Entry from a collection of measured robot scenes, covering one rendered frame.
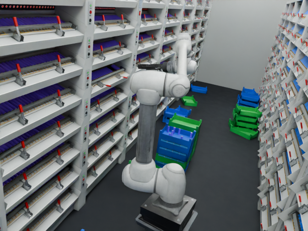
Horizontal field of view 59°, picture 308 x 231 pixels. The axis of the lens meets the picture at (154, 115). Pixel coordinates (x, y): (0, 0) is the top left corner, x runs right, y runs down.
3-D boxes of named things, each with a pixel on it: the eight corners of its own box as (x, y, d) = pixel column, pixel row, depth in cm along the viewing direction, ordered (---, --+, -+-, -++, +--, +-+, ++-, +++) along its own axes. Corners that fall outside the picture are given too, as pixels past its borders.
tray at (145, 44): (158, 46, 283) (164, 35, 277) (134, 55, 230) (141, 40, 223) (141, 36, 285) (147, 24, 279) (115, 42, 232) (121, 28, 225)
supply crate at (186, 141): (194, 138, 262) (196, 130, 259) (189, 147, 245) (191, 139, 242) (165, 129, 270) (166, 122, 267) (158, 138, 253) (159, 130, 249)
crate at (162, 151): (191, 152, 269) (193, 145, 266) (186, 162, 251) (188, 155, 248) (162, 143, 277) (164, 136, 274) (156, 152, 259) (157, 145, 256)
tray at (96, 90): (128, 79, 229) (132, 69, 224) (88, 100, 175) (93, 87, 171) (108, 66, 231) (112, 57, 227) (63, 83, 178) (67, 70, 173)
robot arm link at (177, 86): (191, 73, 153) (167, 69, 155) (191, 80, 137) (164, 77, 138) (188, 95, 158) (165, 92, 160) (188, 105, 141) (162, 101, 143)
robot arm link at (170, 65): (173, 62, 197) (166, 61, 199) (173, 74, 200) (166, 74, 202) (177, 59, 205) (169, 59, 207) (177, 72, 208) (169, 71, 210)
